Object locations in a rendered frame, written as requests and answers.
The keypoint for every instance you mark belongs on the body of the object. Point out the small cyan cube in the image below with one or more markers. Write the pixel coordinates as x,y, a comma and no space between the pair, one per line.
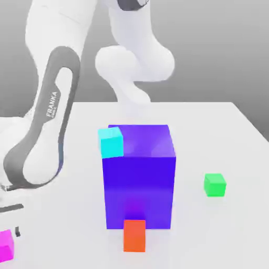
111,144

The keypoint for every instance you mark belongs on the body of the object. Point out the large purple box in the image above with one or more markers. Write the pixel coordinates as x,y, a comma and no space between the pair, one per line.
138,178

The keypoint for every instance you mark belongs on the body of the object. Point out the small magenta cube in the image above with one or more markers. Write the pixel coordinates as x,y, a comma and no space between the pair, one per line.
5,245

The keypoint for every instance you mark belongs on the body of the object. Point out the small orange cube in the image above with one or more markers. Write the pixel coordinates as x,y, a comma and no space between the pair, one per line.
134,236

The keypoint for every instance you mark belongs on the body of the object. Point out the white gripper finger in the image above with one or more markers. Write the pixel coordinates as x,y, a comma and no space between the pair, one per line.
17,231

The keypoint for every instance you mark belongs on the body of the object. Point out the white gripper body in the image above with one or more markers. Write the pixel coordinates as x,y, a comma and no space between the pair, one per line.
10,208

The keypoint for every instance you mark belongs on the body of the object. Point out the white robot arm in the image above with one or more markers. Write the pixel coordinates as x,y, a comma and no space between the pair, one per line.
52,31

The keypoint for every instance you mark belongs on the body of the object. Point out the small green cube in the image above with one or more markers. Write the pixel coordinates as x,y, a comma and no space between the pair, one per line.
215,186

